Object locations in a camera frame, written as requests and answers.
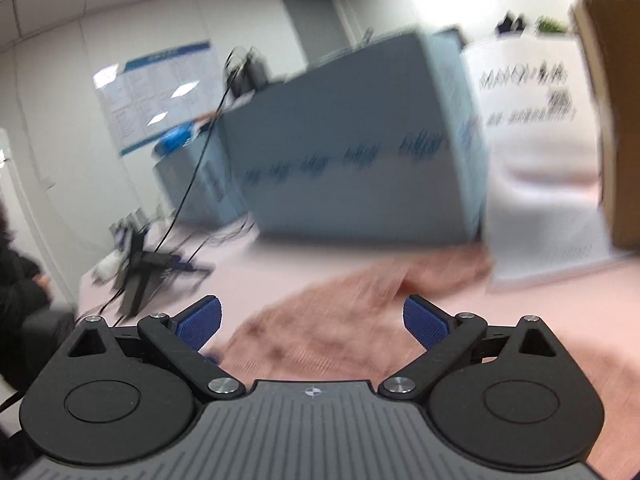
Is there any green plant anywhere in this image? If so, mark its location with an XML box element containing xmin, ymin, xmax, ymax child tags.
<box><xmin>534</xmin><ymin>16</ymin><xmax>569</xmax><ymax>37</ymax></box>

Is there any person's dark clothing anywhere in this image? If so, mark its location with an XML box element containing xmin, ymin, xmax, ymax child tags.
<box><xmin>0</xmin><ymin>205</ymin><xmax>76</xmax><ymax>396</ymax></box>

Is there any black power adapter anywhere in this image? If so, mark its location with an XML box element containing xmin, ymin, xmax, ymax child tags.
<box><xmin>239</xmin><ymin>54</ymin><xmax>272</xmax><ymax>95</ymax></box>

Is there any thin black cable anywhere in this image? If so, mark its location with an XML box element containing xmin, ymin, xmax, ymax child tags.
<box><xmin>75</xmin><ymin>47</ymin><xmax>241</xmax><ymax>321</ymax></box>

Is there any large light blue carton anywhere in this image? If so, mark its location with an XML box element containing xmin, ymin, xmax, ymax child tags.
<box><xmin>220</xmin><ymin>30</ymin><xmax>490</xmax><ymax>247</ymax></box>

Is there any printed paper sheet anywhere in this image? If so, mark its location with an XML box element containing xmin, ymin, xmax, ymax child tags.
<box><xmin>482</xmin><ymin>175</ymin><xmax>632</xmax><ymax>294</ymax></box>

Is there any spare black hand-held gripper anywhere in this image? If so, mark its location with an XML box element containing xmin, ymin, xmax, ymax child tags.
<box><xmin>112</xmin><ymin>222</ymin><xmax>213</xmax><ymax>318</ymax></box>

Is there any grey door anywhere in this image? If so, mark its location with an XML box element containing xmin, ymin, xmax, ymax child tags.
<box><xmin>279</xmin><ymin>0</ymin><xmax>352</xmax><ymax>61</ymax></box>

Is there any white printed bag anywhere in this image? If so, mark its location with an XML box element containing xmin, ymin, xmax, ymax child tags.
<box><xmin>462</xmin><ymin>35</ymin><xmax>608</xmax><ymax>186</ymax></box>

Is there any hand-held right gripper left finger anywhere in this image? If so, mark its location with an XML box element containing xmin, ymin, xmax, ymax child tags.
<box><xmin>62</xmin><ymin>295</ymin><xmax>247</xmax><ymax>402</ymax></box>

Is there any small light blue carton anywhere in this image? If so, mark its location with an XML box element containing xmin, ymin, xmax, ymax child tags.
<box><xmin>152</xmin><ymin>125</ymin><xmax>251</xmax><ymax>229</ymax></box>

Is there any pink knitted sweater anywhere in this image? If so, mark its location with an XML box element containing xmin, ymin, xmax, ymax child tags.
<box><xmin>215</xmin><ymin>245</ymin><xmax>640</xmax><ymax>386</ymax></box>

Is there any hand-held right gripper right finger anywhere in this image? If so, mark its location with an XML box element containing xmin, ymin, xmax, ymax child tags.
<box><xmin>377</xmin><ymin>295</ymin><xmax>563</xmax><ymax>402</ymax></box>

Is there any small white object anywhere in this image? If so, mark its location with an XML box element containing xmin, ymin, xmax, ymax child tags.
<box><xmin>92</xmin><ymin>252</ymin><xmax>122</xmax><ymax>282</ymax></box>

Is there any wall poster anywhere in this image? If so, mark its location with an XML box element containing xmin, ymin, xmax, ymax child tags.
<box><xmin>92</xmin><ymin>40</ymin><xmax>224</xmax><ymax>159</ymax></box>

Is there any brown cardboard box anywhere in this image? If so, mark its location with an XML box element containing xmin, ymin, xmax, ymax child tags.
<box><xmin>572</xmin><ymin>0</ymin><xmax>640</xmax><ymax>251</ymax></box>

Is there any blue plastic packet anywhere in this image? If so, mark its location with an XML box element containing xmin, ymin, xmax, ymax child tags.
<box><xmin>152</xmin><ymin>122</ymin><xmax>202</xmax><ymax>157</ymax></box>

